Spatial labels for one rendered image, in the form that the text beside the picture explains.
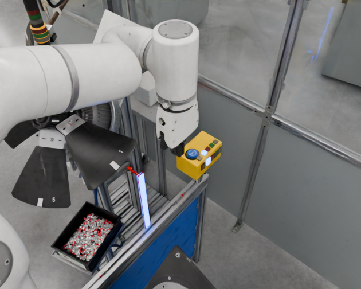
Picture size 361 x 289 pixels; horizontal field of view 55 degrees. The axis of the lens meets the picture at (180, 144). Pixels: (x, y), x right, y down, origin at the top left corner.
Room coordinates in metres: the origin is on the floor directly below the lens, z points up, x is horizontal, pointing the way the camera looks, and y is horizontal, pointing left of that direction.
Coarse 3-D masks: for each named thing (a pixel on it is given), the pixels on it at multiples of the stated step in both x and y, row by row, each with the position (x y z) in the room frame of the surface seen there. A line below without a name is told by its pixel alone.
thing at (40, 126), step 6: (60, 114) 0.90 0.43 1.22; (66, 114) 0.92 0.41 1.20; (72, 114) 0.95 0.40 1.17; (78, 114) 0.94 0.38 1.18; (30, 120) 0.90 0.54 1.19; (36, 120) 0.90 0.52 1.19; (42, 120) 0.88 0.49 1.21; (48, 120) 0.86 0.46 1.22; (60, 120) 0.89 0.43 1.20; (36, 126) 0.87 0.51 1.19; (42, 126) 0.86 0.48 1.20; (48, 126) 0.86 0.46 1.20; (54, 126) 0.88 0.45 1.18
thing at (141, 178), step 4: (140, 176) 0.65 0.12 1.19; (140, 180) 0.65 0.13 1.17; (140, 184) 0.65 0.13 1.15; (144, 184) 0.66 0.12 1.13; (140, 188) 0.65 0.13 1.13; (144, 188) 0.66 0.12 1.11; (140, 192) 0.65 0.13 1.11; (144, 192) 0.66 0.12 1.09; (144, 196) 0.65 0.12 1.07; (144, 200) 0.65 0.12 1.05; (144, 204) 0.65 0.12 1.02; (144, 208) 0.65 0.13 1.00; (144, 212) 0.65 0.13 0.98; (144, 216) 0.65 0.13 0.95; (148, 216) 0.66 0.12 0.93; (148, 220) 0.66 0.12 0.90; (148, 224) 0.66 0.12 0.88
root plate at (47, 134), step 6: (42, 132) 0.89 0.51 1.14; (48, 132) 0.89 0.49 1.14; (54, 132) 0.90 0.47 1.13; (48, 138) 0.88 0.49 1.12; (54, 138) 0.88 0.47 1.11; (60, 138) 0.89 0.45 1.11; (42, 144) 0.86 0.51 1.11; (48, 144) 0.86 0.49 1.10; (54, 144) 0.87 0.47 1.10; (60, 144) 0.87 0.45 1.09
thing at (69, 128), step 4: (72, 116) 0.92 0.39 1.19; (76, 116) 0.92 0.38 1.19; (64, 120) 0.90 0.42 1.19; (68, 120) 0.90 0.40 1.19; (72, 120) 0.90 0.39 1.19; (80, 120) 0.90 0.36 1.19; (60, 124) 0.88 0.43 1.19; (64, 124) 0.88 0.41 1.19; (68, 124) 0.88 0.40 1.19; (72, 124) 0.88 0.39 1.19; (76, 124) 0.88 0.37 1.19; (80, 124) 0.88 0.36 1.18; (60, 128) 0.86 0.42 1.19; (68, 128) 0.86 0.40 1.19; (72, 128) 0.86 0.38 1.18; (64, 132) 0.84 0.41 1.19; (68, 132) 0.84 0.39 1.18
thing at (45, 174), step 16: (32, 160) 0.81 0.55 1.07; (48, 160) 0.82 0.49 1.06; (64, 160) 0.83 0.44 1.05; (32, 176) 0.77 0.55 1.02; (48, 176) 0.78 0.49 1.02; (64, 176) 0.79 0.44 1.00; (16, 192) 0.74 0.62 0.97; (32, 192) 0.74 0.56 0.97; (48, 192) 0.74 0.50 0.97; (64, 192) 0.74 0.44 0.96
